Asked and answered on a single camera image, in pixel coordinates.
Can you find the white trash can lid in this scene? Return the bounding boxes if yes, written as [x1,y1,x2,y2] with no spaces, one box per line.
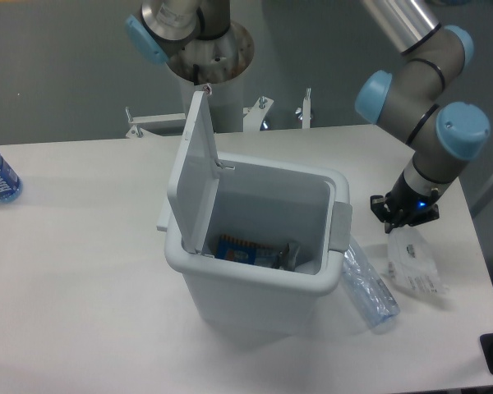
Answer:
[157,91,219,253]

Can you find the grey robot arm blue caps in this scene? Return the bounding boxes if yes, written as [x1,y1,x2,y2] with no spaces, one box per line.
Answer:
[125,1,491,231]

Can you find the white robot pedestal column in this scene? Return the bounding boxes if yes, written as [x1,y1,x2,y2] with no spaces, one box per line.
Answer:
[163,21,256,135]

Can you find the clear plastic bag with label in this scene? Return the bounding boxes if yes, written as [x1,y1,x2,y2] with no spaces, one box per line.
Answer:
[387,227,449,295]

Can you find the white right table bracket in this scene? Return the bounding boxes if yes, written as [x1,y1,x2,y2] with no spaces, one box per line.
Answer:
[295,87,314,129]

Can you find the crushed clear plastic bottle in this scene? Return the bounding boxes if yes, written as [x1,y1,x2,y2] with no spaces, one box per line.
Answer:
[342,236,400,335]

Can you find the blue snack wrapper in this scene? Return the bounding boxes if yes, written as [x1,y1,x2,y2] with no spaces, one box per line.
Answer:
[214,234,270,264]

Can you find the white left table bracket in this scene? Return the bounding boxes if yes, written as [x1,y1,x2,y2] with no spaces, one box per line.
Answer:
[125,107,186,139]

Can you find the silver foil wrapper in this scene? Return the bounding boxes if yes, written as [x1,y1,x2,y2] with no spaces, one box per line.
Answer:
[254,242,301,272]

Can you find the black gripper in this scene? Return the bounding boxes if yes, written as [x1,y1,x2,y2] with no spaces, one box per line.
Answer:
[370,170,440,234]

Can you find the white table bracket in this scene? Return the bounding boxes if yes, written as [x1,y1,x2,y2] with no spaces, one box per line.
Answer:
[243,96,274,133]
[295,87,314,129]
[125,107,186,139]

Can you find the white middle table bracket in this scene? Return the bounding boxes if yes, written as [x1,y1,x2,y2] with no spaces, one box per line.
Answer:
[243,96,274,133]

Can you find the white plastic trash can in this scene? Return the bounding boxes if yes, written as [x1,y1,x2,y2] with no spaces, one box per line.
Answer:
[165,153,352,334]

